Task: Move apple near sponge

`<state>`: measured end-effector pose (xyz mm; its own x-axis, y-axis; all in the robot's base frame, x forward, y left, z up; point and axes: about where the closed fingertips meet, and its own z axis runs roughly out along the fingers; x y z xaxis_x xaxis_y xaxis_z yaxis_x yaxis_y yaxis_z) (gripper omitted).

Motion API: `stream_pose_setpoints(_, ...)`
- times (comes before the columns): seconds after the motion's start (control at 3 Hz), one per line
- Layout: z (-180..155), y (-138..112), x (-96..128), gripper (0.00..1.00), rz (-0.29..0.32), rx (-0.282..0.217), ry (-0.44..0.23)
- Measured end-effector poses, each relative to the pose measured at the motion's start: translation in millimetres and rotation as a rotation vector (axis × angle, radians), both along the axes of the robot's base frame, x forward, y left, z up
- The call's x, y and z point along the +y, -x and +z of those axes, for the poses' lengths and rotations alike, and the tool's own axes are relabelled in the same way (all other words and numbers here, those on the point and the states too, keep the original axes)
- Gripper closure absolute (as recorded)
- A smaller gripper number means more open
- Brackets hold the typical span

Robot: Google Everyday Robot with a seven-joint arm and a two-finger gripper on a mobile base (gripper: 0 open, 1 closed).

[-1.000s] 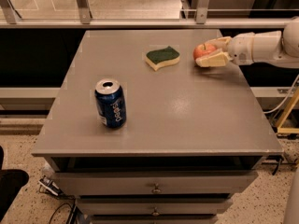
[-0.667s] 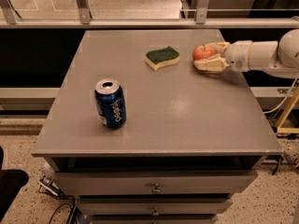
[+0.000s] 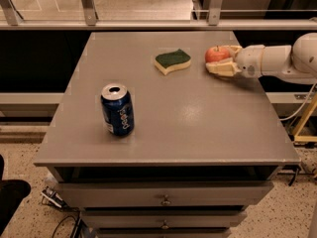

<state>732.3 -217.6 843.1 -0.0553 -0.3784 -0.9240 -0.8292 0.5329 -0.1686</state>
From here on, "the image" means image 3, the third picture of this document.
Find metal window railing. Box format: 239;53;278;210
0;0;317;31

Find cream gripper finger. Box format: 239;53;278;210
206;58;242;77
223;45;243;58

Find green and yellow sponge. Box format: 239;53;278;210
155;49;191;75

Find grey drawer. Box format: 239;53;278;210
55;181;273;208
82;210;247;229

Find blue Pepsi can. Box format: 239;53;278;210
100;83;135;136

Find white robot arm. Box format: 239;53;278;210
205;33;317;84

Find power strip on floor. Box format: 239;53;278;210
42;186;64;208

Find grey drawer cabinet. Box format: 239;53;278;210
36;32;299;238

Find middle grey drawer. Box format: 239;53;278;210
82;210;247;229

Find red apple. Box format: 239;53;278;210
205;46;230;62

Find top grey drawer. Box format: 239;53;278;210
55;181;273;208

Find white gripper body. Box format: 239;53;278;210
235;45;264;78

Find yellow metal frame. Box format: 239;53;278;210
291;94;317;143

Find black floor cable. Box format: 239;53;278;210
51;211;83;238

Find black chair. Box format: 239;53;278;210
0;155;31;235

